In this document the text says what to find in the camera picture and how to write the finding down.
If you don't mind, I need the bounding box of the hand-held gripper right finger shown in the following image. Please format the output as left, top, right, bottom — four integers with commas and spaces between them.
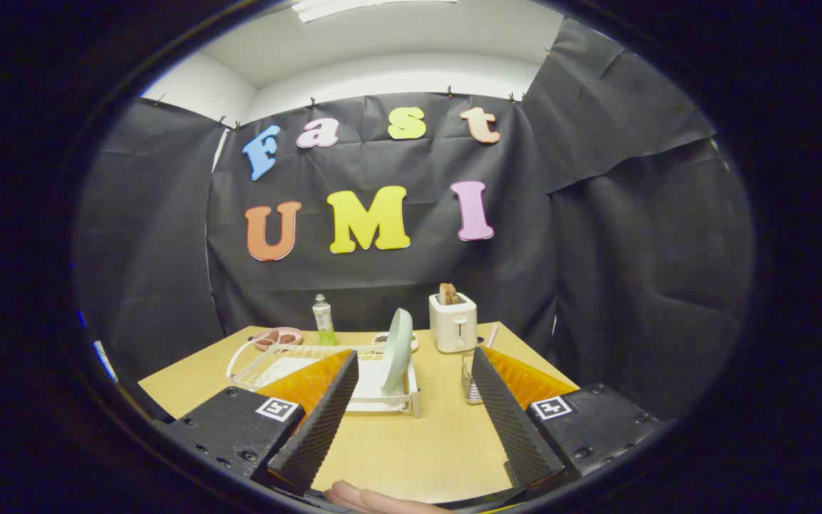
470, 346, 663, 492

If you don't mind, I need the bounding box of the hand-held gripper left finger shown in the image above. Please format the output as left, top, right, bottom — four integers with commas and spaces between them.
158, 348, 360, 498

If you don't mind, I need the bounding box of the small wire basket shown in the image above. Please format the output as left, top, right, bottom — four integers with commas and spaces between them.
460, 350, 487, 406

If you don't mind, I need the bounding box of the white wire dish rack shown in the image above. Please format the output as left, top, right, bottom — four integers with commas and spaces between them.
225, 341, 422, 418

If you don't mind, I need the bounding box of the pale green plate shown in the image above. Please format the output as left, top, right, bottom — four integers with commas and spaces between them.
381, 308, 414, 393

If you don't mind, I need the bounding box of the pink plate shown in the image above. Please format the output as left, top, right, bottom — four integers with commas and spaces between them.
253, 327, 304, 351

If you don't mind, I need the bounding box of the small white dish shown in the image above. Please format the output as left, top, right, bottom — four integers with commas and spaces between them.
372, 331, 419, 352

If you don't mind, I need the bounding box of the green dish soap bottle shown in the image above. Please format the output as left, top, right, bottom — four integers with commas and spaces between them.
312, 293, 337, 347

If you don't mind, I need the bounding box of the white ribbed drain tray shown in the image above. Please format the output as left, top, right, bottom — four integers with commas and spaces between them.
258, 357, 412, 413

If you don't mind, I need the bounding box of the white toaster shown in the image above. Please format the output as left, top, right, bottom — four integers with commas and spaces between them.
429, 291, 478, 354

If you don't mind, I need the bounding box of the black backdrop cloth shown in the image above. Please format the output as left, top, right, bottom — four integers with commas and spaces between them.
72, 14, 754, 422

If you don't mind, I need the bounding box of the ceiling light panel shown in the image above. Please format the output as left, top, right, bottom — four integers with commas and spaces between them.
291, 0, 458, 24

